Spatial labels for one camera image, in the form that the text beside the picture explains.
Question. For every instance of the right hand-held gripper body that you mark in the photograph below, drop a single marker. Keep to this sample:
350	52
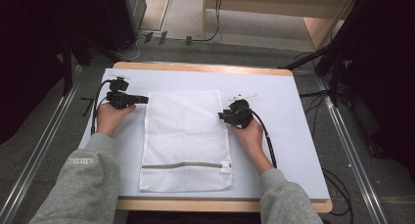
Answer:
241	114

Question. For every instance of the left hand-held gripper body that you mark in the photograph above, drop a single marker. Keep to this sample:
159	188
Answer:
119	98

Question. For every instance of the white mesh laundry bag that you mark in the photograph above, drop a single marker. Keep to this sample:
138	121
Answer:
186	136

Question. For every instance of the person's right hand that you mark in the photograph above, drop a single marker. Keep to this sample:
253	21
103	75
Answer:
251	136

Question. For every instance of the person's left hand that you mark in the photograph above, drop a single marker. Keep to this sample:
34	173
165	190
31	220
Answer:
109	119

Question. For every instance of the white table mat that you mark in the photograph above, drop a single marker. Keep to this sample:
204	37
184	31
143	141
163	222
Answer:
280	119

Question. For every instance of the wooden table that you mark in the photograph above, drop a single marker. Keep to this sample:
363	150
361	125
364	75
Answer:
195	67

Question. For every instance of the black metal stand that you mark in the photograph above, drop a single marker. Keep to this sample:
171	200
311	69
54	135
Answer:
67	70

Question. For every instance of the black cabinet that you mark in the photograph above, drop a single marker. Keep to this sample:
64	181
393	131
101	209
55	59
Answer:
120	18

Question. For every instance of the black curtain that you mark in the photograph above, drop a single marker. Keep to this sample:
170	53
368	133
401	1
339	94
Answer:
388	70
32	54

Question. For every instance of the light wooden shelf unit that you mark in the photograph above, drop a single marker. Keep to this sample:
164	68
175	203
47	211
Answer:
319	28

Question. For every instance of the black metal stand frame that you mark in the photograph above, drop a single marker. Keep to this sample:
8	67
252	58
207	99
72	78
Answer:
334	77

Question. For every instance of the aluminium floor rail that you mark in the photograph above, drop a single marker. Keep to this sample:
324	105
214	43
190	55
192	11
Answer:
36	158
352	152

